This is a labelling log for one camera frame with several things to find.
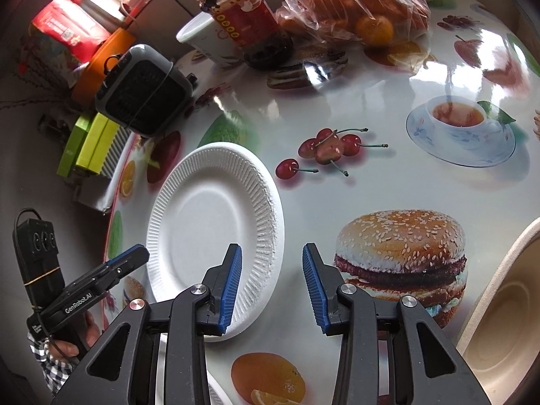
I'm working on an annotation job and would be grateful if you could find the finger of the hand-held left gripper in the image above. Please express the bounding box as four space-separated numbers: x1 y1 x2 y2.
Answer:
88 245 151 291

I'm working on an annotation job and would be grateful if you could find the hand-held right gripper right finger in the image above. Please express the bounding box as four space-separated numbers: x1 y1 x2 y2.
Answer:
301 242 486 405

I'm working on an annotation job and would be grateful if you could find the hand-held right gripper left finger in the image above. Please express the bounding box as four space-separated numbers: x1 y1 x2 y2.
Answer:
51 243 244 405

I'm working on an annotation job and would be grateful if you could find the white paper plate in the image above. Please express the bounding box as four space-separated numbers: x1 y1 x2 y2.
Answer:
145 142 285 340

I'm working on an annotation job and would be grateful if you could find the beige paper bowl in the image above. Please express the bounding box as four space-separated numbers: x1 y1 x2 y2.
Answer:
456 216 540 401

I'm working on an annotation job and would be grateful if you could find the person's left hand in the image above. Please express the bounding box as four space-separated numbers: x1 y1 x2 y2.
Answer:
52 310 103 358

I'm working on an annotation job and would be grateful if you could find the grey striped box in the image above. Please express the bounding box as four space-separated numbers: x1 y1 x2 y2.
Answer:
101 124 135 179

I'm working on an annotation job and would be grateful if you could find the dark green box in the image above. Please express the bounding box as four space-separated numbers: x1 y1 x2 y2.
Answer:
57 112 96 179

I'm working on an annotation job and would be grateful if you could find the lime green box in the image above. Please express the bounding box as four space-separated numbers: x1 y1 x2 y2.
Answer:
76 112 121 177

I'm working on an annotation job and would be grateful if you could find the printed food tablecloth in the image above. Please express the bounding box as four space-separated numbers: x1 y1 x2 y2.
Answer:
101 0 540 405

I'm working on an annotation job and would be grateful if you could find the grey portable heater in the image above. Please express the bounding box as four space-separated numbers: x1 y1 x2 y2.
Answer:
94 43 196 138

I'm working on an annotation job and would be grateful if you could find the orange round container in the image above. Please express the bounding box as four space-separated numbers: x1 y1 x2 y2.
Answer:
70 27 138 107

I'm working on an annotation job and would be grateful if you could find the red packet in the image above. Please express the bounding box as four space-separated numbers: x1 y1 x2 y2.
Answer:
29 0 112 65

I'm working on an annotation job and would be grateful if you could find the white cup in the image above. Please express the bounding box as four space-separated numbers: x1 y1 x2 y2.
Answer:
176 12 246 67

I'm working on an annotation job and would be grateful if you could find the glass jar with red lid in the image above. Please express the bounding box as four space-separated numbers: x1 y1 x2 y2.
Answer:
188 0 295 71

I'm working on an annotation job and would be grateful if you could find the plastic bag of oranges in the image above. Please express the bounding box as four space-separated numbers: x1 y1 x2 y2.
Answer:
276 0 432 48

